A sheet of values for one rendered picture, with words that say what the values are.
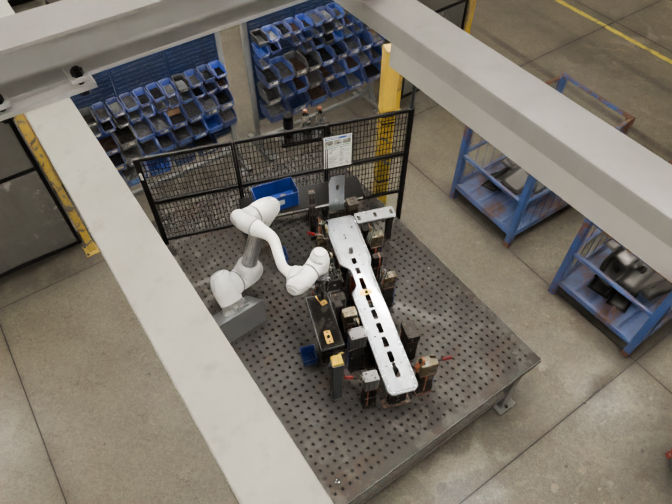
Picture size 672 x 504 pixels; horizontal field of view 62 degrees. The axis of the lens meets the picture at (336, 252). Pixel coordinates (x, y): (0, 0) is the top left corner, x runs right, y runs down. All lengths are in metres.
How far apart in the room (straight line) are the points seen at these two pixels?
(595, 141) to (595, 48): 7.17
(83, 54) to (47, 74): 0.07
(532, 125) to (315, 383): 2.76
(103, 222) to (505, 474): 3.76
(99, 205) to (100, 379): 3.94
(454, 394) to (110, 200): 3.03
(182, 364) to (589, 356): 4.41
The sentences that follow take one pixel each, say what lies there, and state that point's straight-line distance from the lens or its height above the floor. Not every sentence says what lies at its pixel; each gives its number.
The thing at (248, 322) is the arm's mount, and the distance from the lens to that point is 3.76.
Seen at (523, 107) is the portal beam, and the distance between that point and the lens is 1.13.
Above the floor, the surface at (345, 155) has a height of 1.25.
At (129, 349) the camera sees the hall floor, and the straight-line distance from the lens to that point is 4.82.
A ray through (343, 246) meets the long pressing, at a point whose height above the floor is 1.00.
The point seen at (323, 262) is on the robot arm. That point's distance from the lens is 2.95.
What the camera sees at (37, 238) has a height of 0.38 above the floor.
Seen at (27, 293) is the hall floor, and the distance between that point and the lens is 5.48.
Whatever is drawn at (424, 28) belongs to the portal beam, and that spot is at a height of 3.33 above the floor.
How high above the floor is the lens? 3.98
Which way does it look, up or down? 52 degrees down
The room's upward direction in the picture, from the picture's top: straight up
